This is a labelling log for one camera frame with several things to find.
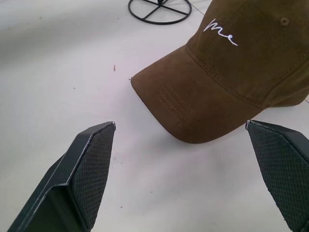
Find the brown suede baseball cap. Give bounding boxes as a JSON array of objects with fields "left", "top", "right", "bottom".
[{"left": 130, "top": 0, "right": 309, "bottom": 144}]

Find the black wire stand base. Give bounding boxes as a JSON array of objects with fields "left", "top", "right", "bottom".
[{"left": 127, "top": 0, "right": 192, "bottom": 25}]

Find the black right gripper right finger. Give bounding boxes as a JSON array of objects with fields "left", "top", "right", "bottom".
[{"left": 245, "top": 119, "right": 309, "bottom": 232}]

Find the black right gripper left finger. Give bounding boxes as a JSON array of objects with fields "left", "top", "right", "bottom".
[{"left": 5, "top": 121, "right": 116, "bottom": 232}]

